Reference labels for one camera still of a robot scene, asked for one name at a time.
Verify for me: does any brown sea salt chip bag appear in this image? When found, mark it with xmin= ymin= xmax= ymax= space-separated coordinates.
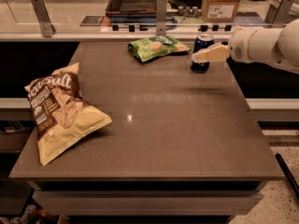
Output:
xmin=25 ymin=63 xmax=112 ymax=165

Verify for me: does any metal glass bracket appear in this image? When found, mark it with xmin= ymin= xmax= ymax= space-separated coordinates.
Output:
xmin=30 ymin=0 xmax=56 ymax=37
xmin=264 ymin=0 xmax=294 ymax=28
xmin=156 ymin=0 xmax=167 ymax=36

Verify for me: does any green chip bag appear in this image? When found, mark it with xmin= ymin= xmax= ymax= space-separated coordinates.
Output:
xmin=128 ymin=35 xmax=191 ymax=63

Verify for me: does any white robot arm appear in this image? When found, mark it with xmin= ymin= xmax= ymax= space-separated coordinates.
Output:
xmin=192 ymin=20 xmax=299 ymax=74

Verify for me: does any dark open bin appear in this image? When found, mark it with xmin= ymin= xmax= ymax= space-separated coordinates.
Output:
xmin=106 ymin=0 xmax=157 ymax=15

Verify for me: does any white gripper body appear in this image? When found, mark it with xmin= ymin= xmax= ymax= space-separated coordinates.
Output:
xmin=228 ymin=26 xmax=258 ymax=63

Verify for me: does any cardboard box with label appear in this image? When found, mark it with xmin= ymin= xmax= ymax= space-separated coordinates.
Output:
xmin=201 ymin=0 xmax=240 ymax=22

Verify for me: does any blue pepsi can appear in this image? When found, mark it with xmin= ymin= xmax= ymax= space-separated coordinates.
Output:
xmin=191 ymin=34 xmax=214 ymax=74

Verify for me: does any left metal glass bracket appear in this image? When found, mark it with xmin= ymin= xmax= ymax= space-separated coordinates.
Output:
xmin=30 ymin=0 xmax=56 ymax=37

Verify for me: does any black pole on floor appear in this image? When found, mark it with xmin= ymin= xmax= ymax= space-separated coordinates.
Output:
xmin=275 ymin=153 xmax=299 ymax=200

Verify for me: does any right metal glass bracket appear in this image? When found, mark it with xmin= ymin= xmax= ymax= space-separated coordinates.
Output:
xmin=264 ymin=0 xmax=294 ymax=28

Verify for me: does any middle metal glass bracket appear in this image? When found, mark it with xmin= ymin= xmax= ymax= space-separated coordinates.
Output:
xmin=156 ymin=0 xmax=167 ymax=36

